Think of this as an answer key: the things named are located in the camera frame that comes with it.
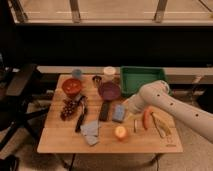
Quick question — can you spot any blue sponge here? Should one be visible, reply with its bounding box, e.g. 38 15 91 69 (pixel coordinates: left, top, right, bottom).
112 105 125 123

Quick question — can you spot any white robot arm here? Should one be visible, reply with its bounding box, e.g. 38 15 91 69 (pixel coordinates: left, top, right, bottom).
126 80 213 143

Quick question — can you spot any orange carrot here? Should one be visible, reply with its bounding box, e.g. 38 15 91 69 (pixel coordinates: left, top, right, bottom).
142 107 152 130

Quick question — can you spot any orange apple fruit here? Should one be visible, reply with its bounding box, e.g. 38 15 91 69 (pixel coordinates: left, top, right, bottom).
114 126 128 141

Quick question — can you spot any purple bowl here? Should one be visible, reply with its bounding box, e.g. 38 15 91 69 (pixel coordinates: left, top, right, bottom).
98 82 121 101

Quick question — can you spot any green plastic tray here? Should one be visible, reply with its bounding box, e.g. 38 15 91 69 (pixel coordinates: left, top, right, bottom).
120 66 167 97

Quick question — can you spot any grey blue folded cloth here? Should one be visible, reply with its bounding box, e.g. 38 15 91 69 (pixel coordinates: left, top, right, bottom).
80 120 100 146

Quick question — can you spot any white lidded jar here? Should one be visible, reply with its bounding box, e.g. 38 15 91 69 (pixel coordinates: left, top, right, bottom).
103 66 116 81

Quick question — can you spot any small dark metal cup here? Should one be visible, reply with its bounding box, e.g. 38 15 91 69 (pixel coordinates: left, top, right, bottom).
92 75 102 87

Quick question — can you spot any bunch of dark grapes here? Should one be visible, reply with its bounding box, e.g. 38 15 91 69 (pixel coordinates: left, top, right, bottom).
60 100 78 121

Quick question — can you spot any red bowl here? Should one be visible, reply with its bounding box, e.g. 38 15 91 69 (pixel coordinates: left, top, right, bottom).
62 78 82 97

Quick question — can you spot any blue cup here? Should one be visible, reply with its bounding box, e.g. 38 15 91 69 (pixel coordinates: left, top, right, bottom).
72 69 82 80

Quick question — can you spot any black office chair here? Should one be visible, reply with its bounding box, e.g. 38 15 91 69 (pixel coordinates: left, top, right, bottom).
0 53 51 171

